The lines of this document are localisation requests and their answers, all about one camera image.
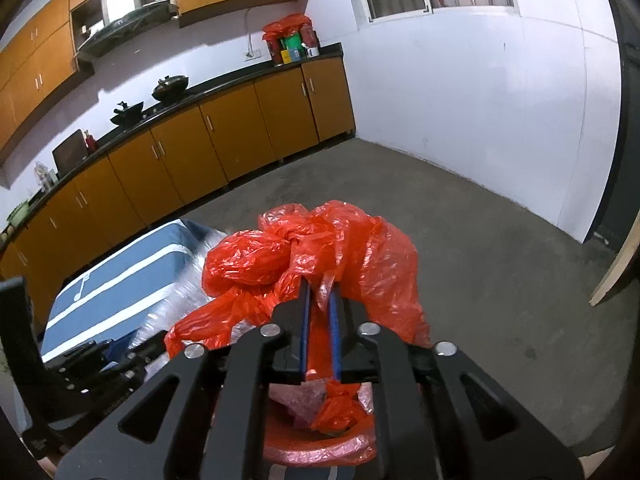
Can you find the blue white striped tablecloth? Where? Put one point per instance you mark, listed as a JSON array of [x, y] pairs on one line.
[[111, 299]]

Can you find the red bag with groceries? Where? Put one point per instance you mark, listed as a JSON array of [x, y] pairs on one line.
[[289, 38]]

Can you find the jars in plastic bag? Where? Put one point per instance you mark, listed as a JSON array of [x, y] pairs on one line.
[[46, 177]]

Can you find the black wok left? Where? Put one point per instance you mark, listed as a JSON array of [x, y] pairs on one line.
[[127, 115]]

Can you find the red plastic bag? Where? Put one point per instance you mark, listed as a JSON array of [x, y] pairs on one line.
[[343, 408]]

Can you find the dark cutting board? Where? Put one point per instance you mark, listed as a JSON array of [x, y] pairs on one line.
[[70, 153]]

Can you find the black lidded wok right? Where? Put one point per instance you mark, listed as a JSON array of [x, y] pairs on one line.
[[170, 88]]

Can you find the range hood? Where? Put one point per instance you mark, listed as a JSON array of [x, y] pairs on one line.
[[100, 26]]

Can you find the clear bubble wrap bag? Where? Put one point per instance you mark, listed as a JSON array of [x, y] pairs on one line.
[[185, 294]]

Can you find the red bin liner bag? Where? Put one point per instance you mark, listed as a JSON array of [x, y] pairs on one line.
[[251, 272]]

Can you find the upper wooden kitchen cabinets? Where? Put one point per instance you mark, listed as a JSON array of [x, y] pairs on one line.
[[52, 47]]

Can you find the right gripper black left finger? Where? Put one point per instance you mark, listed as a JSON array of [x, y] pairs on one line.
[[202, 416]]

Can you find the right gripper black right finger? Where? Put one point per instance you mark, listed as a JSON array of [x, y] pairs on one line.
[[437, 414]]

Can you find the wooden kitchen cabinets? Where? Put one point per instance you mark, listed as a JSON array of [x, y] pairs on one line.
[[52, 47], [142, 175]]

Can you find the lower wooden kitchen cabinets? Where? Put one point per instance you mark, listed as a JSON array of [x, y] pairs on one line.
[[142, 175]]

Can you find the red sauce bottle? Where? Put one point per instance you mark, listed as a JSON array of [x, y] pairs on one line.
[[90, 142]]

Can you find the green basin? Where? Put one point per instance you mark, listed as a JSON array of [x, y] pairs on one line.
[[18, 214]]

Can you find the black countertop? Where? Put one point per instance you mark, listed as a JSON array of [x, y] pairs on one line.
[[159, 112]]

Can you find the wall power outlet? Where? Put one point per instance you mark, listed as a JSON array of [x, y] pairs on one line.
[[253, 55]]

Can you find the wooden board leaning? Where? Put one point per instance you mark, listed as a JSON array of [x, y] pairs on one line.
[[620, 264]]

